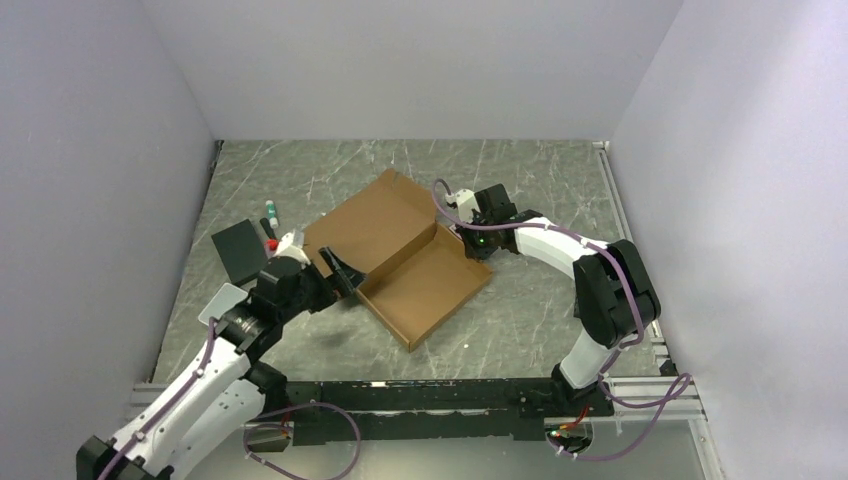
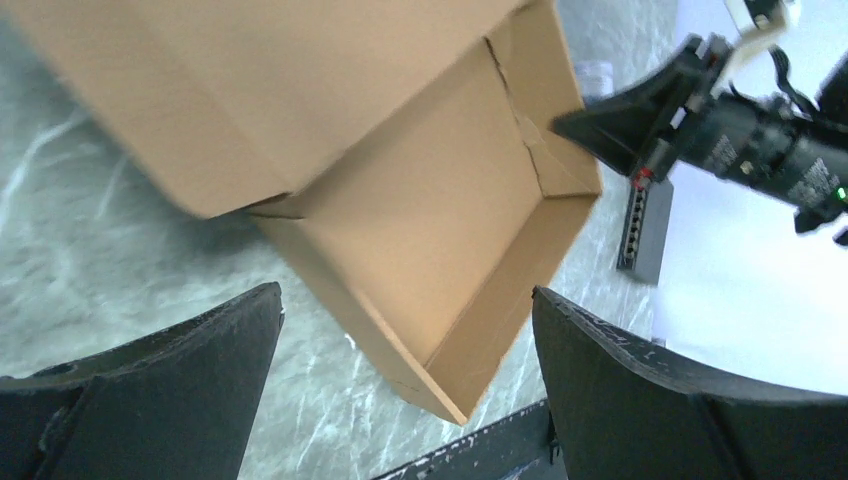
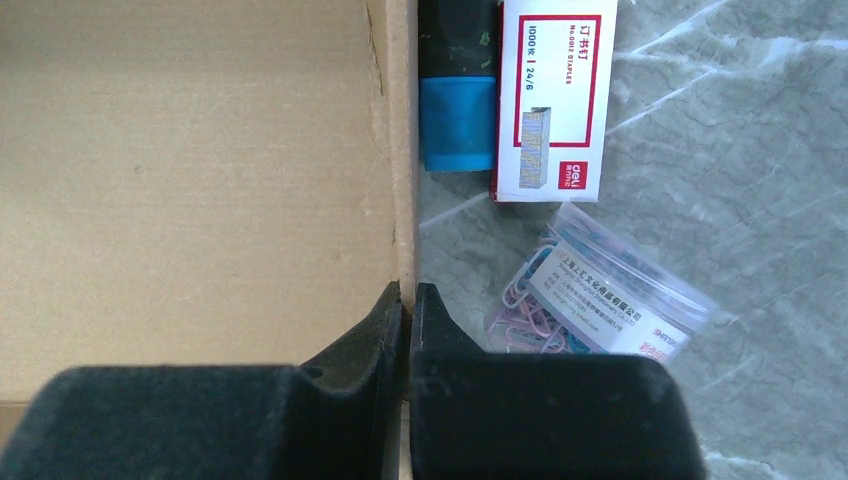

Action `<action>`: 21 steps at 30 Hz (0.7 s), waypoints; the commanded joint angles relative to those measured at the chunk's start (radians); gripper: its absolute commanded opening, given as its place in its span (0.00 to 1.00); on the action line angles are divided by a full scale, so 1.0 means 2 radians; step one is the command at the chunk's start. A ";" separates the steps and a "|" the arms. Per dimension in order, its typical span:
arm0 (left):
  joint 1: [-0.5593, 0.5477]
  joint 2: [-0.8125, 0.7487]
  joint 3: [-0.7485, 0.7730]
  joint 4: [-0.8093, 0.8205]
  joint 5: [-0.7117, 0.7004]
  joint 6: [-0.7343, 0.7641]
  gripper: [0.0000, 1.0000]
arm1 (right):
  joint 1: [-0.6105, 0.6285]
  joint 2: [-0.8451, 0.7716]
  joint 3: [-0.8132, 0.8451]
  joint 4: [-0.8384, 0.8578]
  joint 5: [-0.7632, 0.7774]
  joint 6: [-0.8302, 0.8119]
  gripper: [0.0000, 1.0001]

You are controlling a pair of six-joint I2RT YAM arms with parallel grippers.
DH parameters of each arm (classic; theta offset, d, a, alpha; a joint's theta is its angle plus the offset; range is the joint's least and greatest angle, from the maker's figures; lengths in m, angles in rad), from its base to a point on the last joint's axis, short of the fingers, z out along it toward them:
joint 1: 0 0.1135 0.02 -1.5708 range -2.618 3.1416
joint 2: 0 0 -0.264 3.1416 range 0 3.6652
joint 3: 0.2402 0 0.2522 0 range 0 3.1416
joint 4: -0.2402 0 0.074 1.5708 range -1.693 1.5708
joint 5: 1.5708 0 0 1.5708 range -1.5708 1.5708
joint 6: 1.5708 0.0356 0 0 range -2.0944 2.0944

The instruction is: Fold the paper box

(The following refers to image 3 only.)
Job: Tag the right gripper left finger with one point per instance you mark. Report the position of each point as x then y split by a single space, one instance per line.
335 416

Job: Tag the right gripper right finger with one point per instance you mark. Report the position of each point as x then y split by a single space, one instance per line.
481 415

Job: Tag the brown cardboard box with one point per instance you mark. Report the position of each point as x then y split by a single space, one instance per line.
199 183

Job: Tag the small red white box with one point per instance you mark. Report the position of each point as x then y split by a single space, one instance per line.
554 81

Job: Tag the black blue marker pen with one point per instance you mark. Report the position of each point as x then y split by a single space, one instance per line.
458 63

